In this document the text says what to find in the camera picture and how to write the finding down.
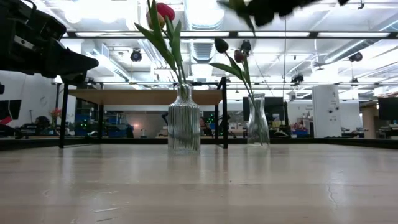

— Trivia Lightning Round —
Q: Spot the black aluminium table frame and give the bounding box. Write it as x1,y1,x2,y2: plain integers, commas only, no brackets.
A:
0,30,398,151

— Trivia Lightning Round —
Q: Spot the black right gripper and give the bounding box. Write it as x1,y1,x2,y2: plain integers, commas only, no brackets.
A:
248,0,312,28

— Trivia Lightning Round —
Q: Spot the wooden shelf with black legs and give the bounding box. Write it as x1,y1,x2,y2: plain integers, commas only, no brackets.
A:
58,76,229,150

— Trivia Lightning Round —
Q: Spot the pink tulip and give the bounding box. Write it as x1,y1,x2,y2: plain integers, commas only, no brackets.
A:
134,0,187,94

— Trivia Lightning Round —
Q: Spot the orange background flower bouquet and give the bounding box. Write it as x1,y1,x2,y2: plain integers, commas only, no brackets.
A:
49,106,63,129

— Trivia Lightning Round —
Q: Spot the white pillar cabinet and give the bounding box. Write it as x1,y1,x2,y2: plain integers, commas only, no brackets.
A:
311,85,342,139

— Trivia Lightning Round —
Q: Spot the black ceiling spotlight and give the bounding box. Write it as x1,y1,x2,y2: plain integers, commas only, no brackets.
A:
130,49,144,63
239,39,252,54
348,51,364,63
290,73,305,85

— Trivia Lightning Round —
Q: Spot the ribbed clear glass vase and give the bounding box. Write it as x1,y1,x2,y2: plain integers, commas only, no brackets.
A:
167,83,202,155

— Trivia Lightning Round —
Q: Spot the black monitor screen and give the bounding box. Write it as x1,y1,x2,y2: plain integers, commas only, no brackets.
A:
377,96,398,122
242,96,289,123
0,99,22,121

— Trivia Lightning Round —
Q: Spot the blue storage crate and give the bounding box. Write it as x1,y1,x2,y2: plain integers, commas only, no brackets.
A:
103,115,129,138

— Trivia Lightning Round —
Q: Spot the smooth clear glass vase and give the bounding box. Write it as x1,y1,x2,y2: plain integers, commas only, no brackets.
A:
246,92,271,147

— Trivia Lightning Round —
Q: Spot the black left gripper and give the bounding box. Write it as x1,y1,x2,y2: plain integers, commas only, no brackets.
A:
0,0,100,85

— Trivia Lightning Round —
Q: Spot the silver ceiling air duct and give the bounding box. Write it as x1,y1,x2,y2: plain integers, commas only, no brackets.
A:
183,0,225,63

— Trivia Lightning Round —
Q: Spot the dark maroon tulip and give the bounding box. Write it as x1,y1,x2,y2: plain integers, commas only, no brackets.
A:
209,37,266,146

